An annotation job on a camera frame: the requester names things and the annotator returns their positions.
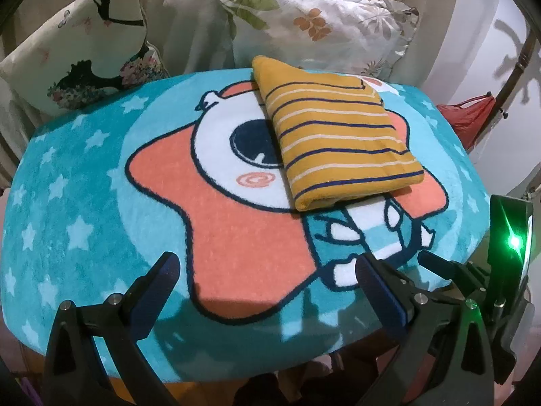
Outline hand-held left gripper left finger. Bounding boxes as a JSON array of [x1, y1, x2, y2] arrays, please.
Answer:
[[42, 251, 182, 406]]

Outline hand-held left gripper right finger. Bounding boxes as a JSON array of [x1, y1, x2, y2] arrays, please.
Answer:
[[355, 253, 495, 406]]

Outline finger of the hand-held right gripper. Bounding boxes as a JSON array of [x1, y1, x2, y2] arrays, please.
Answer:
[[418, 250, 493, 301]]

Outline yellow striped sweater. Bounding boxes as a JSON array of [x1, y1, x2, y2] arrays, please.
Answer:
[[252, 55, 424, 213]]

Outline red plastic bag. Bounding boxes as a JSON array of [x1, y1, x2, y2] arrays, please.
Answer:
[[437, 95, 497, 151]]

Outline teal cartoon blanket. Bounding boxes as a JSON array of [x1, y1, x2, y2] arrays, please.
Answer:
[[0, 68, 491, 385]]

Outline brown wooden rack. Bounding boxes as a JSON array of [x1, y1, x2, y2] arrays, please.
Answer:
[[486, 21, 541, 153]]

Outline dancer print cushion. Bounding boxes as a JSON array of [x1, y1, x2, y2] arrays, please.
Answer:
[[0, 0, 170, 119]]

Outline leaf print pillow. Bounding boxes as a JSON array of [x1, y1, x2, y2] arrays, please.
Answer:
[[216, 0, 419, 83]]

